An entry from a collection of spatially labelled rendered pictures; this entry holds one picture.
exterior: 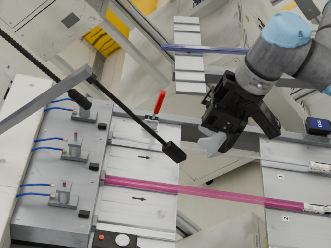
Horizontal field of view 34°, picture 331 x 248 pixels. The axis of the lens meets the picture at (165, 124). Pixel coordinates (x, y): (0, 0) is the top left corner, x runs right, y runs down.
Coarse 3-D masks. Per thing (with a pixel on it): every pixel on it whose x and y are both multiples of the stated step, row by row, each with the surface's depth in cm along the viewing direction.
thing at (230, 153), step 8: (120, 136) 115; (128, 136) 116; (136, 144) 116; (144, 144) 115; (152, 144) 115; (160, 144) 115; (176, 144) 116; (184, 144) 116; (192, 152) 116; (200, 152) 116; (208, 152) 116; (232, 152) 117; (240, 152) 117; (256, 160) 117; (264, 160) 117; (272, 160) 117; (280, 160) 117; (288, 160) 117; (296, 160) 118; (304, 160) 118
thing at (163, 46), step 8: (168, 48) 136; (176, 48) 136; (184, 48) 136; (192, 48) 136; (200, 48) 136; (208, 48) 136; (216, 48) 137; (224, 48) 137; (232, 48) 137; (240, 48) 137
